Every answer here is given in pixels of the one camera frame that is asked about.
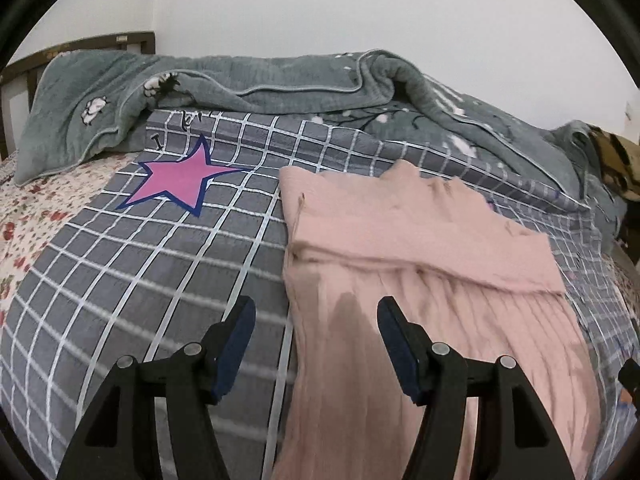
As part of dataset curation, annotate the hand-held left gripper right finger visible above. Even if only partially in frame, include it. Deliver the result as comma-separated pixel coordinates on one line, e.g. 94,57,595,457
376,296,576,480

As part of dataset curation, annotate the grey checked duvet with stars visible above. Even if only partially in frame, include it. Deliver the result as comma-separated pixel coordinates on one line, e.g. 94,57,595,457
0,109,640,480

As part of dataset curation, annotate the grey-green fleece blanket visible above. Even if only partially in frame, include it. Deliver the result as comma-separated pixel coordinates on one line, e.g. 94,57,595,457
15,49,626,256

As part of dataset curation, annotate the wooden headboard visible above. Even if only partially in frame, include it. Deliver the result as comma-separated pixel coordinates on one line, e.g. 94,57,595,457
0,31,157,161

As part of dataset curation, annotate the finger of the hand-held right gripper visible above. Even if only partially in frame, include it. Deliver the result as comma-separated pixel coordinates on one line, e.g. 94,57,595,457
617,357,640,392

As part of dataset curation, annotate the pink knit garment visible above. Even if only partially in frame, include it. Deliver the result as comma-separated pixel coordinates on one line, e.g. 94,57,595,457
274,160,601,480

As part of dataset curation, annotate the camouflage patterned cloth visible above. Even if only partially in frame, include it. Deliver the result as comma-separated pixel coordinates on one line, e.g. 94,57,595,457
585,124,640,197

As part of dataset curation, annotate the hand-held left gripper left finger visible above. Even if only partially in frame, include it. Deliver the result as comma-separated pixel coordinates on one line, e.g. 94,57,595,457
56,295,257,480

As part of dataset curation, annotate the floral bed sheet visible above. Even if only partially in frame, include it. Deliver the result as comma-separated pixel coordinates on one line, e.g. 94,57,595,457
0,152,147,323

